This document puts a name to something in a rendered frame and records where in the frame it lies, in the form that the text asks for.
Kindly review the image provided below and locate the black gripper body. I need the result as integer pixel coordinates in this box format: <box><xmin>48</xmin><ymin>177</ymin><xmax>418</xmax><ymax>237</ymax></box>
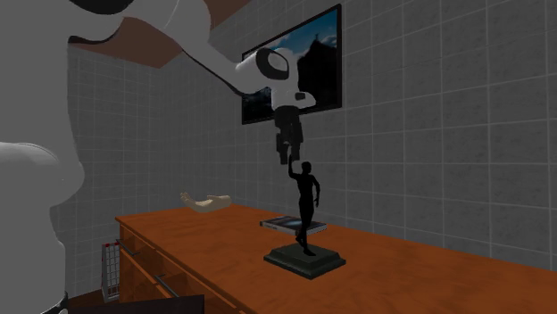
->
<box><xmin>274</xmin><ymin>105</ymin><xmax>303</xmax><ymax>147</ymax></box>

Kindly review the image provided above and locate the dark-covered book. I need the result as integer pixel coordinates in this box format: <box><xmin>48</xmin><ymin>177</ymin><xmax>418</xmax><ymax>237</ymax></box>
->
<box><xmin>260</xmin><ymin>215</ymin><xmax>328</xmax><ymax>237</ymax></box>

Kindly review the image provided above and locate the beige hand-shaped figure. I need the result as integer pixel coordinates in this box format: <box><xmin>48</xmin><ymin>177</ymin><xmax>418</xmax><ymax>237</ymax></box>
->
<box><xmin>179</xmin><ymin>192</ymin><xmax>233</xmax><ymax>215</ymax></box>

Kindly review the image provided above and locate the black figure statue on base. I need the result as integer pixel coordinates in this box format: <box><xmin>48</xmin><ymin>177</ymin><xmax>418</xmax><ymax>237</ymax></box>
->
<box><xmin>262</xmin><ymin>155</ymin><xmax>347</xmax><ymax>281</ymax></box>

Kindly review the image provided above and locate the brown wooden chest of drawers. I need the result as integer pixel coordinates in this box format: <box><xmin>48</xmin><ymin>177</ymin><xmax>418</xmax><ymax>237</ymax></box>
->
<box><xmin>114</xmin><ymin>202</ymin><xmax>557</xmax><ymax>314</ymax></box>

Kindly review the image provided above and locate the dark robot stand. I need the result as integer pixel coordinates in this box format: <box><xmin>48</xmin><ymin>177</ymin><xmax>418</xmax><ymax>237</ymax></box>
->
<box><xmin>67</xmin><ymin>293</ymin><xmax>206</xmax><ymax>314</ymax></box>

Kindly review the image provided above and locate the black-framed landscape wall picture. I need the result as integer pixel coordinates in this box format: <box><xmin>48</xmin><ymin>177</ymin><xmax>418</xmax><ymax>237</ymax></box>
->
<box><xmin>240</xmin><ymin>3</ymin><xmax>343</xmax><ymax>127</ymax></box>

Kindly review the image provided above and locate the red and white wire rack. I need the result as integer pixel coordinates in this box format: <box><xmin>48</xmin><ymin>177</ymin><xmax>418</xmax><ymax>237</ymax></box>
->
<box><xmin>100</xmin><ymin>241</ymin><xmax>121</xmax><ymax>303</ymax></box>

